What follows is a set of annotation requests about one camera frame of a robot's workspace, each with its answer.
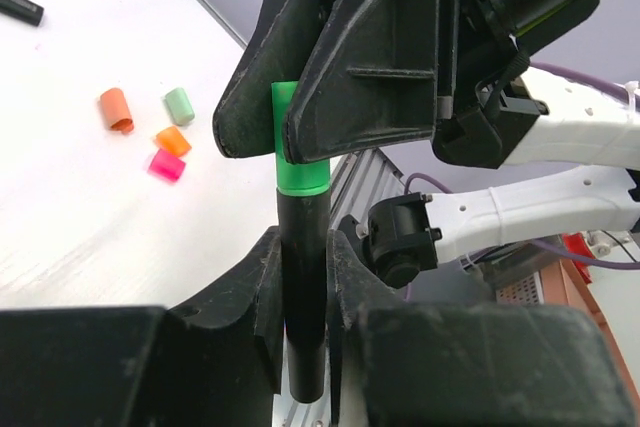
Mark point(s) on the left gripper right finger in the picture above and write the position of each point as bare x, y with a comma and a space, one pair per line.
395, 363

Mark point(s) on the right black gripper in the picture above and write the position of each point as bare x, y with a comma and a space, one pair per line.
371, 79

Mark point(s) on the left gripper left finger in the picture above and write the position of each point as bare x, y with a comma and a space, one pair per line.
213, 360

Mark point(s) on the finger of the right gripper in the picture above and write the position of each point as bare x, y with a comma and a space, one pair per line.
285, 34

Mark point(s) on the green cap black highlighter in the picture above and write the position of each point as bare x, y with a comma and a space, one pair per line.
303, 204

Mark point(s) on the mint green highlighter cap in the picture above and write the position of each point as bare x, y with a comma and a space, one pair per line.
179, 107

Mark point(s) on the pink highlighter cap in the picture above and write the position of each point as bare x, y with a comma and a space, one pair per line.
166, 166

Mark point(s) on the salmon orange highlighter cap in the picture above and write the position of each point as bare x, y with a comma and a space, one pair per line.
115, 111

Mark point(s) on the purple cap black highlighter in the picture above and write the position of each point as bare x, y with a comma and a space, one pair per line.
25, 11

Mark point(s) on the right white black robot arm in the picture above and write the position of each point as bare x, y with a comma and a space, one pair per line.
600, 191

